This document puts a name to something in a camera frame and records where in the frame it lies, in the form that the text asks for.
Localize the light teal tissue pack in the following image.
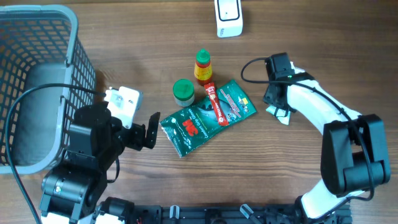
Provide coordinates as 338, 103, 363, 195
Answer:
266, 105, 291, 126

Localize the green 3M gloves packet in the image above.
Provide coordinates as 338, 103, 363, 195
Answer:
160, 80, 257, 157

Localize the green lid jar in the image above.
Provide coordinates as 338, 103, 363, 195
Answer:
172, 79, 195, 107

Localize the red coffee stick sachet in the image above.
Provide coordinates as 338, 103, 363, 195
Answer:
204, 82, 229, 126

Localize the red sauce bottle green cap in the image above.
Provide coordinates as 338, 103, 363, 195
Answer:
194, 49, 213, 86

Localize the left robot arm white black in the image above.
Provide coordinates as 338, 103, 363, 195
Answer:
39, 102, 160, 223

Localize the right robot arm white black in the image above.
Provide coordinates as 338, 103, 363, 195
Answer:
263, 53, 391, 223

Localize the white barcode scanner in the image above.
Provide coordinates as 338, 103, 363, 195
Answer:
214, 0, 243, 38

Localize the grey plastic mesh basket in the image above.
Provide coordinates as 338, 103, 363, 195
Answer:
1, 5, 96, 174

